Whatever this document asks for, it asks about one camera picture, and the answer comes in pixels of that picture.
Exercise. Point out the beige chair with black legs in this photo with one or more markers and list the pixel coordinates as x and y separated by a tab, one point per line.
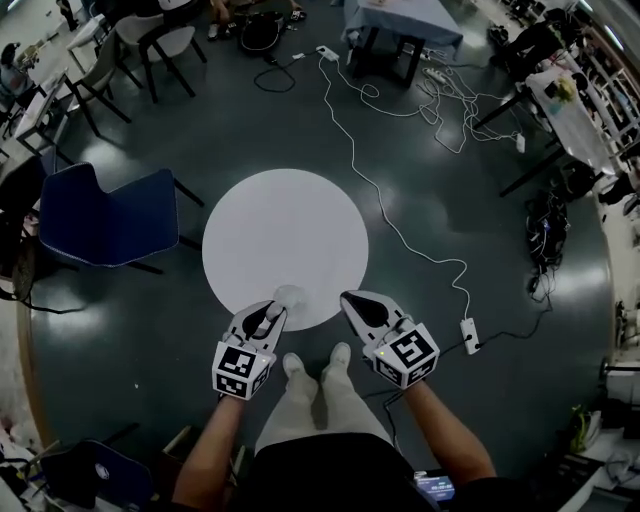
100	65
170	37

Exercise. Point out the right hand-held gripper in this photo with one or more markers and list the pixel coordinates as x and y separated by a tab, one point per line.
407	355

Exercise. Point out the person's trouser leg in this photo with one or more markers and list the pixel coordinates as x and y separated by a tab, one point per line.
292	410
350	405

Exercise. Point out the person's right forearm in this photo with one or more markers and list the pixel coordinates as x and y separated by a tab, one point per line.
445	440

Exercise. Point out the small grey rounded object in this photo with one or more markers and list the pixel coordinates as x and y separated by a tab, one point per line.
274	311

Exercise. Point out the white shelving unit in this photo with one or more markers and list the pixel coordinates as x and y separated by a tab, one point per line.
615	85

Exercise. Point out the black device with blue screen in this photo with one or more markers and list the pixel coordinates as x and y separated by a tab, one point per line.
435	487

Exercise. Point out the person's black shirt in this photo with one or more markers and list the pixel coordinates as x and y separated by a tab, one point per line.
330	475

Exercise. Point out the person's right trouser leg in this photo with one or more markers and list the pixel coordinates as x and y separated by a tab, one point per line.
350	405

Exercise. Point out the person's white left shoe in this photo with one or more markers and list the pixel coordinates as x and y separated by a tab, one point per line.
292	364

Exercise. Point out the white round table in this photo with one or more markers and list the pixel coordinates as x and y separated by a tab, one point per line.
285	235

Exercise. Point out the grey tablecloth table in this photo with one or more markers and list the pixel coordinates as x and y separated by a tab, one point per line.
400	20

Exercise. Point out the person's white shoe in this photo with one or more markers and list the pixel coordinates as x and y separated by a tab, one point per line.
292	364
341	354

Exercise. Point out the white low table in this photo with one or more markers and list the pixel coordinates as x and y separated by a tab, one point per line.
37	115

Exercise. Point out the white power strip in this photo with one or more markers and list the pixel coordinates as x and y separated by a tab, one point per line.
435	75
470	335
327	53
520	143

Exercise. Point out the marble table with black legs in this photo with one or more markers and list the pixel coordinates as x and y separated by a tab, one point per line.
575	120

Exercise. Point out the flower vase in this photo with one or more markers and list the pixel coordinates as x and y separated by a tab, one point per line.
562	92

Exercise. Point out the black bag with logo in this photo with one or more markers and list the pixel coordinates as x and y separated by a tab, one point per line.
90	470

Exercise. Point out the open black bag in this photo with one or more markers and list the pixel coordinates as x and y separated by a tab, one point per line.
260	32

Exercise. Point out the person's left forearm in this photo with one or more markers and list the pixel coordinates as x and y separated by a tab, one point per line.
215	450

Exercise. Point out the person's left trouser leg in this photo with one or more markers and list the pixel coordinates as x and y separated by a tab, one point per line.
292	410

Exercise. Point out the blue chair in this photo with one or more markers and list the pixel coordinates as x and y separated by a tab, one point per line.
115	225

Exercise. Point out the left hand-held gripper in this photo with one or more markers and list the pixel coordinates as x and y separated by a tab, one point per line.
240	370

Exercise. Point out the person's white right shoe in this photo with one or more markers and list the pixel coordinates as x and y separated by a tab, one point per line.
341	354

